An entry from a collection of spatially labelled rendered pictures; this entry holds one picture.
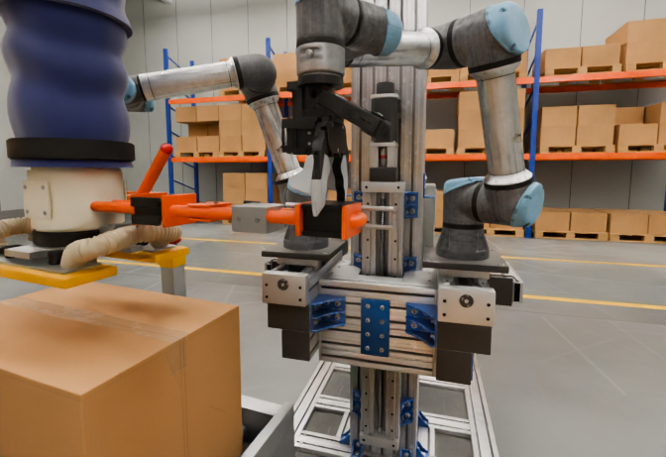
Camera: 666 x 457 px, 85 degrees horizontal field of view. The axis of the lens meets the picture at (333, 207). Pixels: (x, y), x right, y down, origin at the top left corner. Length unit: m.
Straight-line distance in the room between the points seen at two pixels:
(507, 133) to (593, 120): 7.29
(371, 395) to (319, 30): 1.19
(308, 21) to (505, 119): 0.56
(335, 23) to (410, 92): 0.73
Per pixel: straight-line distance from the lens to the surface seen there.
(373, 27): 0.65
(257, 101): 1.29
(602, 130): 8.29
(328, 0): 0.60
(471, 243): 1.09
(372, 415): 1.48
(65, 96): 0.89
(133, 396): 0.80
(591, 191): 9.61
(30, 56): 0.92
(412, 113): 1.30
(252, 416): 1.25
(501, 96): 0.96
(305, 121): 0.56
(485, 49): 0.94
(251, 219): 0.62
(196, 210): 0.69
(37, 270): 0.87
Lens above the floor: 1.29
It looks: 6 degrees down
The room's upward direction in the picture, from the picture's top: straight up
